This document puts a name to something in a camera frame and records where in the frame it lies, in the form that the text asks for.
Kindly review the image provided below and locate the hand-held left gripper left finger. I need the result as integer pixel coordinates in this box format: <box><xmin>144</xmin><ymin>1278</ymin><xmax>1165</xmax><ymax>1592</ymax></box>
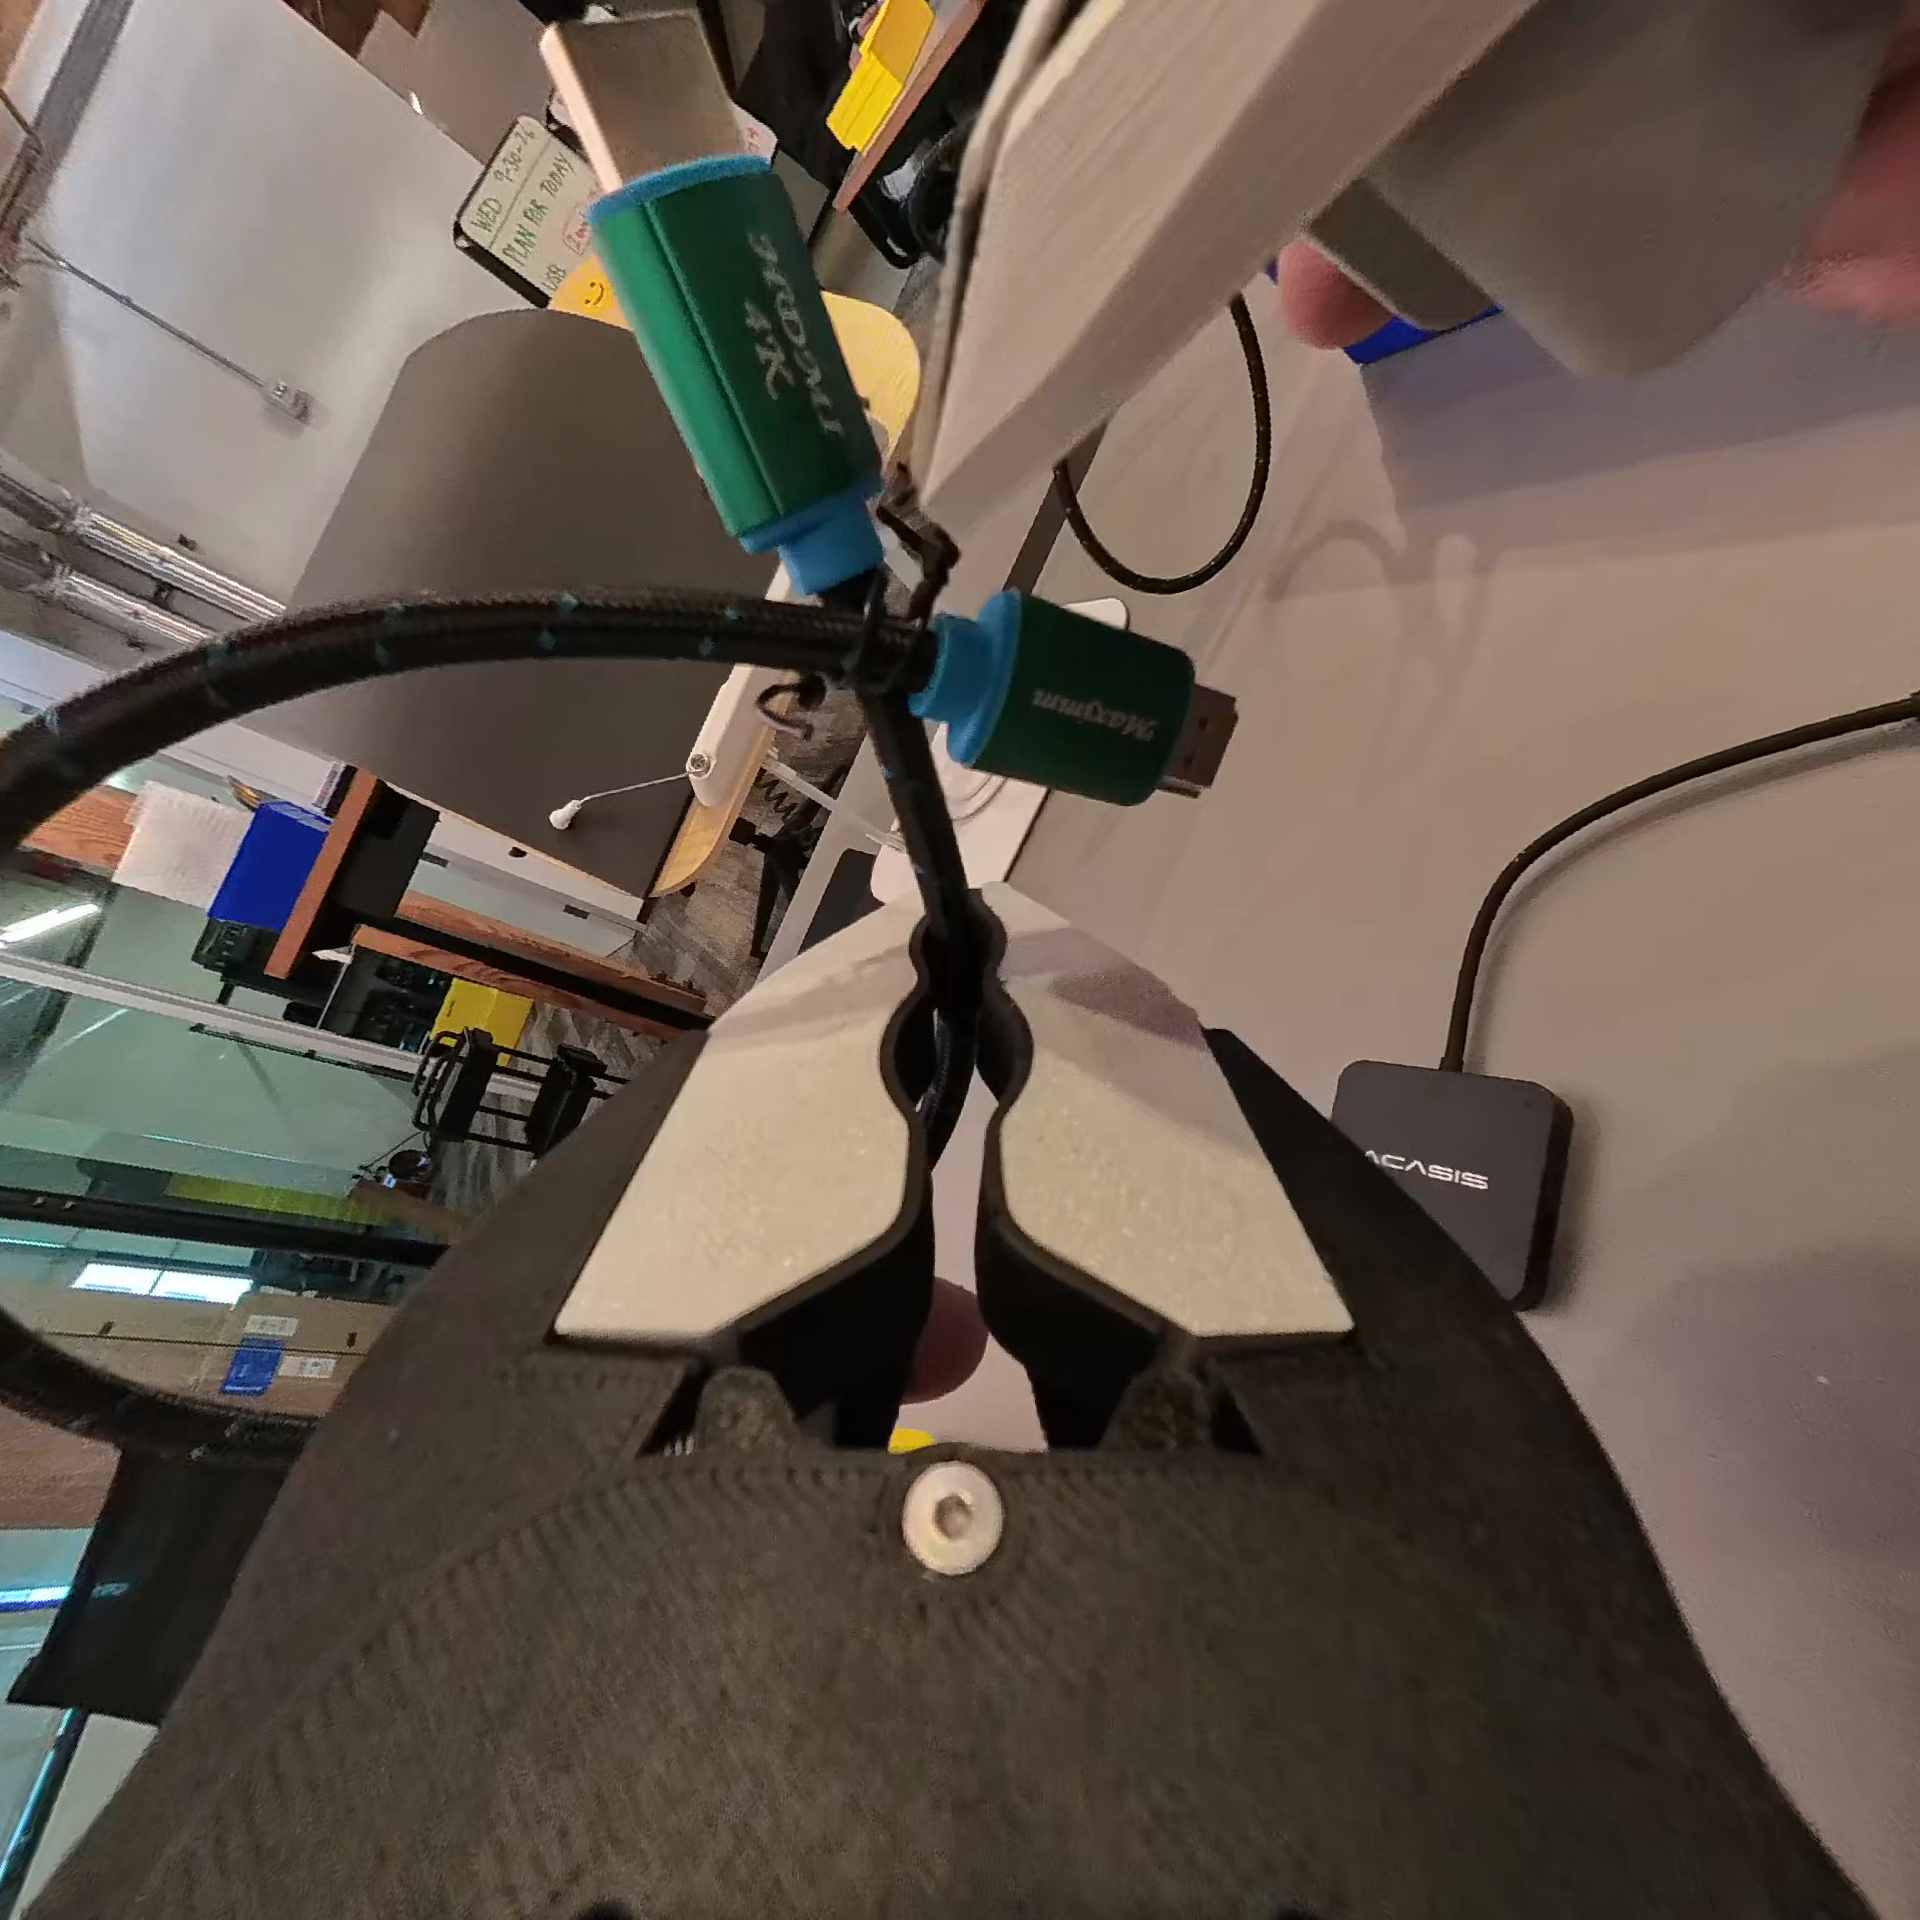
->
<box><xmin>550</xmin><ymin>900</ymin><xmax>949</xmax><ymax>1454</ymax></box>

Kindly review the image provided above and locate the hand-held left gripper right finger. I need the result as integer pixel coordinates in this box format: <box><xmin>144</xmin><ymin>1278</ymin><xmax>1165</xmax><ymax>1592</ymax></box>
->
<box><xmin>970</xmin><ymin>886</ymin><xmax>1358</xmax><ymax>1454</ymax></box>

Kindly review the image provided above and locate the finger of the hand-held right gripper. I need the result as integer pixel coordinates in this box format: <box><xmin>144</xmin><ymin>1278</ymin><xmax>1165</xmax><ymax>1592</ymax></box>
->
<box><xmin>912</xmin><ymin>0</ymin><xmax>1519</xmax><ymax>521</ymax></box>

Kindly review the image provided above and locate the black braided hdmi cable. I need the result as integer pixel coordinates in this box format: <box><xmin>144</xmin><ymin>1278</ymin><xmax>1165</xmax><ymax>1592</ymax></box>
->
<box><xmin>0</xmin><ymin>17</ymin><xmax>1245</xmax><ymax>1464</ymax></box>
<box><xmin>1047</xmin><ymin>292</ymin><xmax>1277</xmax><ymax>590</ymax></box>

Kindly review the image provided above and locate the blue plastic bin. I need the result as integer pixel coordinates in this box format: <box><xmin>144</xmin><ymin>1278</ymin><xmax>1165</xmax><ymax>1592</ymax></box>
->
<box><xmin>1340</xmin><ymin>306</ymin><xmax>1507</xmax><ymax>366</ymax></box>

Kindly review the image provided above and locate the thin black adapter cable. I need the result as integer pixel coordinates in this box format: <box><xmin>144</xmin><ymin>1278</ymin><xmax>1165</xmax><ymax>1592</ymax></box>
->
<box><xmin>1436</xmin><ymin>693</ymin><xmax>1920</xmax><ymax>1075</ymax></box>

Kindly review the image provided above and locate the person's right hand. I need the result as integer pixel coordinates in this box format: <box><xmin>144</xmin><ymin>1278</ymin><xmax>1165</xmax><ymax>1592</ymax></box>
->
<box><xmin>1277</xmin><ymin>66</ymin><xmax>1920</xmax><ymax>385</ymax></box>

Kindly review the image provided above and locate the yellow plastic block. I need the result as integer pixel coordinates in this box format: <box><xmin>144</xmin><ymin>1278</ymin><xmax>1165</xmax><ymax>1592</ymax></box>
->
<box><xmin>825</xmin><ymin>0</ymin><xmax>940</xmax><ymax>150</ymax></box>

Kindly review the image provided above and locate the white tilting stand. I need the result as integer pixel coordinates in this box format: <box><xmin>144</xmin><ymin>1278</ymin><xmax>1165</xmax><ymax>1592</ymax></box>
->
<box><xmin>690</xmin><ymin>598</ymin><xmax>1128</xmax><ymax>904</ymax></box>

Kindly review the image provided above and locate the wooden table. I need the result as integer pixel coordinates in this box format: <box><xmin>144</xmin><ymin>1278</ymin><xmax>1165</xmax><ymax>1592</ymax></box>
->
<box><xmin>271</xmin><ymin>767</ymin><xmax>709</xmax><ymax>1043</ymax></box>

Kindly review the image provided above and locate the blue box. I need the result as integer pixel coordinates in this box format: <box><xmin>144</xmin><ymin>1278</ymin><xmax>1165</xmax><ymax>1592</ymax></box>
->
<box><xmin>209</xmin><ymin>801</ymin><xmax>334</xmax><ymax>926</ymax></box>

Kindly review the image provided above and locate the cardboard box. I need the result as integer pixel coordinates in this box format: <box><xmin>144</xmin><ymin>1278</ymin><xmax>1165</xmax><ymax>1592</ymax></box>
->
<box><xmin>29</xmin><ymin>1287</ymin><xmax>393</xmax><ymax>1427</ymax></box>

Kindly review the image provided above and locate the small whiteboard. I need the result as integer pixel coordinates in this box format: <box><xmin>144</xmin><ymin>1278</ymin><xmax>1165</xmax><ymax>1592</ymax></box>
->
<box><xmin>455</xmin><ymin>115</ymin><xmax>606</xmax><ymax>300</ymax></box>

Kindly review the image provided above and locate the black fabric panel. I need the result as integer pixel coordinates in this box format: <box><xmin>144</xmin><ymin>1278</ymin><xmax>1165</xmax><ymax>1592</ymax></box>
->
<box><xmin>9</xmin><ymin>1445</ymin><xmax>291</xmax><ymax>1728</ymax></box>

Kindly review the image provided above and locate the black wire rack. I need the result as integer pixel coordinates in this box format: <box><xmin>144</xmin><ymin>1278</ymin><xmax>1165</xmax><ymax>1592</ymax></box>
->
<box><xmin>410</xmin><ymin>1027</ymin><xmax>610</xmax><ymax>1160</ymax></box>

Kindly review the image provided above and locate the thin wire with white tip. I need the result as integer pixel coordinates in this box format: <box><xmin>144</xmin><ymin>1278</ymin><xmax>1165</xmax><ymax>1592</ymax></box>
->
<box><xmin>547</xmin><ymin>767</ymin><xmax>704</xmax><ymax>832</ymax></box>

